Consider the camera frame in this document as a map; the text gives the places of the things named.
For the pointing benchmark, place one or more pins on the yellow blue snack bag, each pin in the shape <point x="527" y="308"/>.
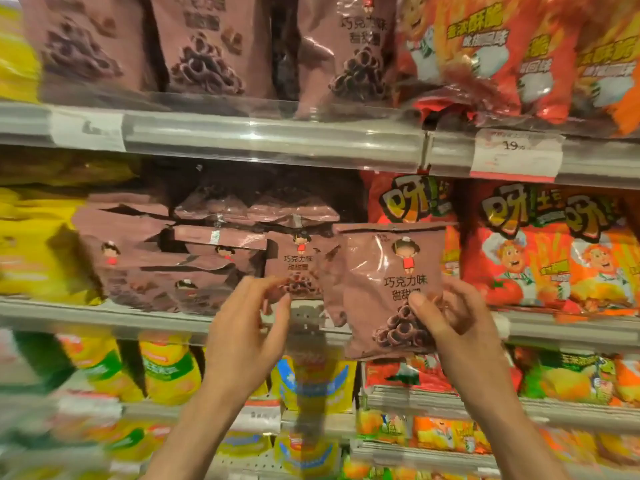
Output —
<point x="315" y="382"/>
<point x="306" y="452"/>

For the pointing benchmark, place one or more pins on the row of orange snack bags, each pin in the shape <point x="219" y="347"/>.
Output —
<point x="430" y="434"/>

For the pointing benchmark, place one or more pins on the person's right forearm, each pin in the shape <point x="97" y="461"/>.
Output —
<point x="510" y="439"/>

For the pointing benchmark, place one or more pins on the pile of brown snack bags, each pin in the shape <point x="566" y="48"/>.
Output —
<point x="200" y="254"/>

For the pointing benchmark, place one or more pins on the person's left forearm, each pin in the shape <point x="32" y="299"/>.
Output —
<point x="195" y="434"/>

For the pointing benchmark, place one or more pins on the person's right hand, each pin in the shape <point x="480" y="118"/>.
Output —
<point x="465" y="349"/>

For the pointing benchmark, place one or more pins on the brown snack packet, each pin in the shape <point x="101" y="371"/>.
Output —
<point x="380" y="289"/>

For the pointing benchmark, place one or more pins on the person's left hand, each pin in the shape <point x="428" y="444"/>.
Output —
<point x="235" y="344"/>

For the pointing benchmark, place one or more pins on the person's left thumb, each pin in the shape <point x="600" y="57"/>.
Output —
<point x="281" y="319"/>

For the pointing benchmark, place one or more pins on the large brown snack bag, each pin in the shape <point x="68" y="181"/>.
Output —
<point x="210" y="44"/>
<point x="85" y="42"/>
<point x="350" y="54"/>

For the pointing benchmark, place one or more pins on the person's right thumb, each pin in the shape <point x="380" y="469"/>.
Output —
<point x="425" y="312"/>

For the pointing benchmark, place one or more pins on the red chef print snack bag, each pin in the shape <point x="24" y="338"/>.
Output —
<point x="550" y="244"/>
<point x="410" y="199"/>

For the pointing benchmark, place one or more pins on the white red price label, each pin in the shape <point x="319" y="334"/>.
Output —
<point x="517" y="153"/>

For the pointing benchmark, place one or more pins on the metal shelf rail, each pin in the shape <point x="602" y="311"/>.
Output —
<point x="125" y="317"/>
<point x="280" y="137"/>
<point x="550" y="412"/>
<point x="425" y="457"/>

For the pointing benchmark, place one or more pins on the red orange snack bag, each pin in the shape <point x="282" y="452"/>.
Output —
<point x="610" y="69"/>
<point x="470" y="49"/>
<point x="547" y="59"/>

